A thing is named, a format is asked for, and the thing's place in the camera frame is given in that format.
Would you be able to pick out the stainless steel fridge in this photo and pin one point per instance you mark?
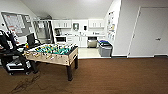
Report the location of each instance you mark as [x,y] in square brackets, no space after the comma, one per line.
[42,31]

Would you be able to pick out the large wall poster sheet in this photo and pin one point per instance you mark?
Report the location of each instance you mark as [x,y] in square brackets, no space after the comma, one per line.
[111,25]

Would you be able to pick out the grey lid waste bin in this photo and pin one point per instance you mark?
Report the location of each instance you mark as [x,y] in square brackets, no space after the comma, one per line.
[106,50]

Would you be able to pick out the white wall cabinet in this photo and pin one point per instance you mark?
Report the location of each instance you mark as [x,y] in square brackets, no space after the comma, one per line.
[62,24]
[96,23]

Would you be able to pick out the built-in black microwave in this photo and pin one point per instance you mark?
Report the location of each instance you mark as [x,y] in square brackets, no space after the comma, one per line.
[60,39]

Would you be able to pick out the white kitchen counter unit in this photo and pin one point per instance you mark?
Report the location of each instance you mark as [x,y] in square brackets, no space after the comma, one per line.
[78,40]

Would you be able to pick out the green lid waste bin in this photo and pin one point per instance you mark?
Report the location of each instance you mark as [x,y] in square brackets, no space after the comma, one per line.
[106,44]

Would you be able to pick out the open black dishwasher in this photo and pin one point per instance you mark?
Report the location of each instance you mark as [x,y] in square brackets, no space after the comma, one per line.
[92,42]

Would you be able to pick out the white door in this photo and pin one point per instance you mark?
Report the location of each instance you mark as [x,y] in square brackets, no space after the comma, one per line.
[146,33]

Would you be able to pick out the grey notice board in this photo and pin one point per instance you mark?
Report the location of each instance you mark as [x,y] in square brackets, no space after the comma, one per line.
[15,23]

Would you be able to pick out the wooden foosball table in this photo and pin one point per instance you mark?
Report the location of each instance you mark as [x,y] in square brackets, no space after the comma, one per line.
[53,55]

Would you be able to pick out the black computer monitor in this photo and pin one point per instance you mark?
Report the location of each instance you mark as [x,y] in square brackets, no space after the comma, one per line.
[30,40]

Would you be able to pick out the black wheeled cart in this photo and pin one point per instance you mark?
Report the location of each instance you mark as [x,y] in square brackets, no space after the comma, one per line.
[16,63]

